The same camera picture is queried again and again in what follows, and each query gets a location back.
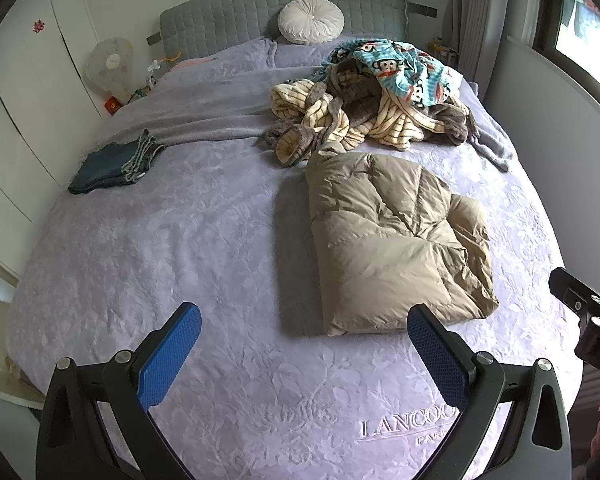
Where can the red wardrobe sticker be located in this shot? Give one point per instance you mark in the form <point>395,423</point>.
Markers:
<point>40,25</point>

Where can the beige puffer coat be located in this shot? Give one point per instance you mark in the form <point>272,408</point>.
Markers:
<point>390,240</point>

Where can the round white cushion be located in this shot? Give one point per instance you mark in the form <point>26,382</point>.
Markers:
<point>311,21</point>

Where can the blue cartoon print blanket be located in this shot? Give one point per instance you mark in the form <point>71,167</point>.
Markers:
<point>410,80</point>

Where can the light curtain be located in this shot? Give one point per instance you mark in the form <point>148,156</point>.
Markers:
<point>480,10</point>

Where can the white electric fan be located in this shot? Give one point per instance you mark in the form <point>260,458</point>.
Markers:
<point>111,62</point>

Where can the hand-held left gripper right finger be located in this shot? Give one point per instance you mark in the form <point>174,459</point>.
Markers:
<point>437,355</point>

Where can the grey quilted headboard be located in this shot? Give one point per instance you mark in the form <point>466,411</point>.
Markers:
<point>220,20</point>

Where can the folded blue jeans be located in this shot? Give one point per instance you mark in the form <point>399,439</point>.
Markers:
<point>105,167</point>

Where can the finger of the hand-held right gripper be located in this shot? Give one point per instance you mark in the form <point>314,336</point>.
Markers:
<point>575,295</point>

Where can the white wardrobe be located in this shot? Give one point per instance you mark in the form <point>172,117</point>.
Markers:
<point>30,110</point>

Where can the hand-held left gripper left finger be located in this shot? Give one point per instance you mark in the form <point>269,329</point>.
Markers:
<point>167,355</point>

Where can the grey fleece blanket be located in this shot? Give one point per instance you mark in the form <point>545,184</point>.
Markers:
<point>205,105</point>

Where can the small red box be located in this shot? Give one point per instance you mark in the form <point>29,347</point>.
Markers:
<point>113,106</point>

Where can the cream striped fleece robe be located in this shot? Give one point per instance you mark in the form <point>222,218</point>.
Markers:
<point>330,110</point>

